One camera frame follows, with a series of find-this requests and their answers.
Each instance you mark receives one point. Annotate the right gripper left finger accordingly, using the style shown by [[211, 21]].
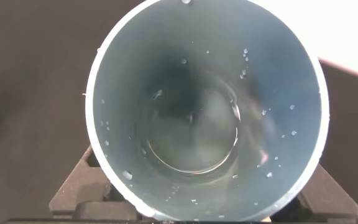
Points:
[[79, 193]]

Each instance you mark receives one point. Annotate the teal green plastic cup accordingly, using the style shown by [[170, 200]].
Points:
[[204, 102]]

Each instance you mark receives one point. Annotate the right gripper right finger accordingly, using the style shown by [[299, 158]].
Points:
[[328, 199]]

